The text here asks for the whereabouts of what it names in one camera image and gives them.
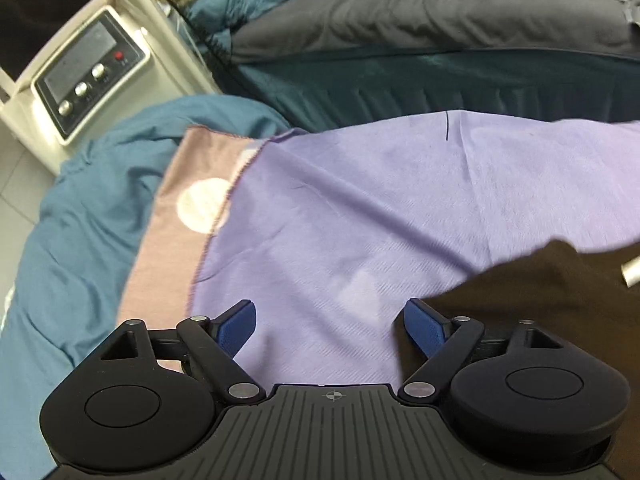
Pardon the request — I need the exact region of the dark brown long-sleeve shirt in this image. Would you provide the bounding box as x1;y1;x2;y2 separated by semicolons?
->
394;240;639;479

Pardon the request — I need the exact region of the cream appliance with control panel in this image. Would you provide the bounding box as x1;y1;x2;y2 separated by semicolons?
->
1;0;218;174

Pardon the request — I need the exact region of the purple floral bed sheet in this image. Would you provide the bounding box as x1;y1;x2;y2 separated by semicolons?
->
118;110;639;387

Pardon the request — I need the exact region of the teal blue quilt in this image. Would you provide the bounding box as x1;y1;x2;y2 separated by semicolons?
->
1;94;290;479

